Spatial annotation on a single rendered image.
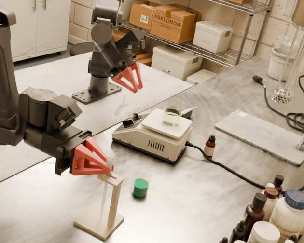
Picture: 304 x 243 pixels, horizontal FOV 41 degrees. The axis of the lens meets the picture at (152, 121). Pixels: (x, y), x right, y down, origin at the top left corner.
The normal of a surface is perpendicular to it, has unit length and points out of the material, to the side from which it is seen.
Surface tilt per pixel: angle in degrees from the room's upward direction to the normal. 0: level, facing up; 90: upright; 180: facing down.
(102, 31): 64
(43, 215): 0
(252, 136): 0
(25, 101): 90
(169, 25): 89
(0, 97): 82
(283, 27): 90
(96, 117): 0
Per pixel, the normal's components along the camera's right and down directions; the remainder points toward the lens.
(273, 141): 0.18, -0.87
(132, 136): -0.39, 0.37
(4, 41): 0.98, 0.09
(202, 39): -0.62, 0.27
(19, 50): 0.81, 0.40
